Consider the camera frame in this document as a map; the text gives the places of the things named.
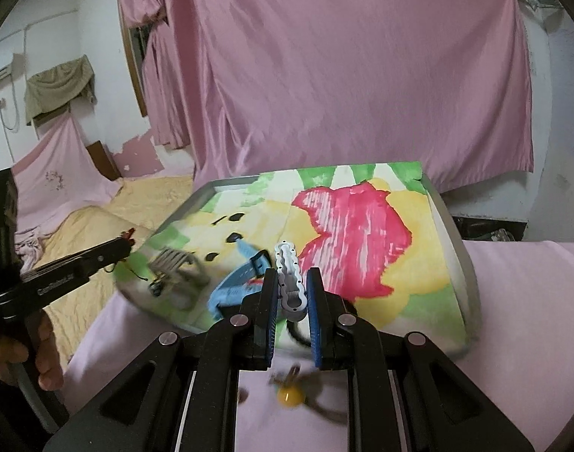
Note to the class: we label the colourful painted paper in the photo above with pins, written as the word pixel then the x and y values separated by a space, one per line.
pixel 362 226

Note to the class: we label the brown wooden board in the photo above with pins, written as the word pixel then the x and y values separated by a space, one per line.
pixel 103 160

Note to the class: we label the blue smart watch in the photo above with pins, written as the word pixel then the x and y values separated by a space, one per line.
pixel 230 292

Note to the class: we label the pink embroidered cloth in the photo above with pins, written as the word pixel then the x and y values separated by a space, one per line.
pixel 65 174

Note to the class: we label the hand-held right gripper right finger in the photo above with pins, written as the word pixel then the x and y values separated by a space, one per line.
pixel 315 325

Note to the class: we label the wooden window frame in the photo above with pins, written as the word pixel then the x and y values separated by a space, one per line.
pixel 137 66

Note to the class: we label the white wavy hair clip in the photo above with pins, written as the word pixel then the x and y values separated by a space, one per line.
pixel 289 282

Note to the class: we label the pink tablecloth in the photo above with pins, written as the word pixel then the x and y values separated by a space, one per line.
pixel 527 339

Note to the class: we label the crumpled pink cloth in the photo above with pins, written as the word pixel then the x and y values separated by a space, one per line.
pixel 28 249

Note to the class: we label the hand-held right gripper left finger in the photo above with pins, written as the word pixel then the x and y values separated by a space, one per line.
pixel 271 320

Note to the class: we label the person's left hand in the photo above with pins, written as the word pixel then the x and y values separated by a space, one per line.
pixel 49 358

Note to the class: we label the olive green cloth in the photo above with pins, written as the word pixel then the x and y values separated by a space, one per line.
pixel 60 87

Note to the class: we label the large pink curtain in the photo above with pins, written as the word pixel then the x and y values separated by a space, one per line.
pixel 362 66

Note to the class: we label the yellow blanket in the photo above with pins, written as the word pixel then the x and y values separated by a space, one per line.
pixel 108 212

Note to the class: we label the tied pink curtain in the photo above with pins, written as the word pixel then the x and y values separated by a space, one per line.
pixel 159 84

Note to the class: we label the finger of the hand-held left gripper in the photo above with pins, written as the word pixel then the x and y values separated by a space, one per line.
pixel 105 252
pixel 108 263

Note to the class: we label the grey shallow tray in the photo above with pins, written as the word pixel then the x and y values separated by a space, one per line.
pixel 461 268

